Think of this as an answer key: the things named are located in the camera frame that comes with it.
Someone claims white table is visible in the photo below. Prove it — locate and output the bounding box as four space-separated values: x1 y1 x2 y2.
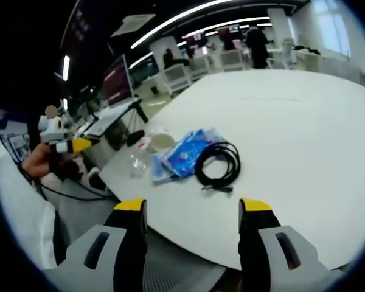
97 69 365 272

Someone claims black cable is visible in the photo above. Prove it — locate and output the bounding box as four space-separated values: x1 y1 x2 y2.
33 178 119 202
194 142 242 192

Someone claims white paper cup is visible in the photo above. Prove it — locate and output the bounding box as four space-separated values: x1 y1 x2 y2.
146 130 176 155

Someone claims blue plastic packet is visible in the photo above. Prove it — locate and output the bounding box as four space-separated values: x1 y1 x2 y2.
151 127 228 185

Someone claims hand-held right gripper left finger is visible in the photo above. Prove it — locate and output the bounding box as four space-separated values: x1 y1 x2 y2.
44 197 149 292

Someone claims person's left hand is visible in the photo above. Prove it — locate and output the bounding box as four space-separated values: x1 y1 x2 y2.
21 142 83 179

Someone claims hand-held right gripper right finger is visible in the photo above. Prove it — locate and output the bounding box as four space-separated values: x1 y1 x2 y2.
237 197 344 292

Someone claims white side desk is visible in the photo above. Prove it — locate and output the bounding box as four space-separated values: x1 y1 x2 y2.
78 97 144 137

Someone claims person's white sleeve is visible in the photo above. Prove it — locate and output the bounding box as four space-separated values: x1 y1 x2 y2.
0 133 57 271

